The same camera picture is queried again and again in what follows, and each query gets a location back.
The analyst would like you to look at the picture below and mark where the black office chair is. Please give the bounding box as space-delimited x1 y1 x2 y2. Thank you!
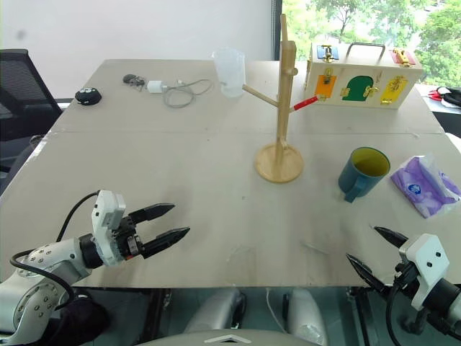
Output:
0 48 64 195

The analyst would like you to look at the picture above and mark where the silver rounded robot leg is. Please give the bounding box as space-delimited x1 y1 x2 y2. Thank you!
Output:
182 288 246 337
287 288 329 346

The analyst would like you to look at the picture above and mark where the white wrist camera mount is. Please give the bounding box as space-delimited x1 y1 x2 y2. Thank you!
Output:
398 233 451 311
90 190 127 268

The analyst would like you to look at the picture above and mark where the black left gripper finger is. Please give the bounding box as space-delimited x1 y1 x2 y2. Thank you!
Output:
140 226 191 260
127 203 176 226

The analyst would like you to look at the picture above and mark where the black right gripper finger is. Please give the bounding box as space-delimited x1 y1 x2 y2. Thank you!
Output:
346 252 393 294
374 226 410 249

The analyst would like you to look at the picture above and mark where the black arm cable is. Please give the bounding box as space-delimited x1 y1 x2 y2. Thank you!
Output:
385 273 461 346
9 190 101 311

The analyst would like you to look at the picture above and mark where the thin white hanging cable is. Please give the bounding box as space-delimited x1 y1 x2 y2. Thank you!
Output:
265 288 290 333

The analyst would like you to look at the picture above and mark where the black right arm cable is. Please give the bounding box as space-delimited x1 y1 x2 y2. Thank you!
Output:
385 273 461 346

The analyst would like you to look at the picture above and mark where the black key bunch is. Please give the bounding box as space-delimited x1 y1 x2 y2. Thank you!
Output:
122 73 146 88

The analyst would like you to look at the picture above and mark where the grey robot torso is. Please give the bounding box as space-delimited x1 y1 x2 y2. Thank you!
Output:
135 327 326 346

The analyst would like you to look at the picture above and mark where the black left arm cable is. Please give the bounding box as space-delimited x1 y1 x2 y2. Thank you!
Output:
9 190 101 311

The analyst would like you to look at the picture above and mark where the wooden mug tree stand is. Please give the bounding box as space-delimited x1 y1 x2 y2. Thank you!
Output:
241 13 321 185

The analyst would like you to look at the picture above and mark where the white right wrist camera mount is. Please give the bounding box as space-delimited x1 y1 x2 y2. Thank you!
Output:
398 233 451 311

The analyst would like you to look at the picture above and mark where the white charger plug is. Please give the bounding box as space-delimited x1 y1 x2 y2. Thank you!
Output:
146 79 169 95

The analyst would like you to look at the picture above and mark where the purple tissue pack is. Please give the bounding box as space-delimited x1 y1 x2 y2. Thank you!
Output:
389 152 461 220

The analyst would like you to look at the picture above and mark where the clear plastic cup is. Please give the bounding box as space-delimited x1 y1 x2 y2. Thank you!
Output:
211 47 247 99

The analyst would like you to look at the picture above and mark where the wooden lock box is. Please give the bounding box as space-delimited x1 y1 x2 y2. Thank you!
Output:
303 41 424 110

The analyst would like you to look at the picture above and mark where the dark rounded shape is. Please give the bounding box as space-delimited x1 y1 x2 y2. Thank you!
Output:
50 296 109 345

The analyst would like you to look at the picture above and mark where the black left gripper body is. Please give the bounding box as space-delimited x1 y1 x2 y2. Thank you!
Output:
114 215 147 262

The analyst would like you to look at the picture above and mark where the black round pouch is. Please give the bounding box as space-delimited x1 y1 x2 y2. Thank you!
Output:
74 86 103 107

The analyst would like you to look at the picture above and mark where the white charger cable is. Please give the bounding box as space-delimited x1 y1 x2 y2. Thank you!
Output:
163 78 215 109

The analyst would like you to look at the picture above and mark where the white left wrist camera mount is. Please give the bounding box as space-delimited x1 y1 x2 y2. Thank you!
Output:
90 190 127 268

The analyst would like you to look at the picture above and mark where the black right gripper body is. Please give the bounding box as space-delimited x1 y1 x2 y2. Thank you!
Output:
385 262 422 298

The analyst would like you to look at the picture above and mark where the red white black item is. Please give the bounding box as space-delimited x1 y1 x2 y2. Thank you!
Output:
427 85 461 109

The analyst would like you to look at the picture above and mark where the blue mug yellow inside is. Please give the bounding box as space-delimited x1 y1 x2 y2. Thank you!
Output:
337 146 392 204

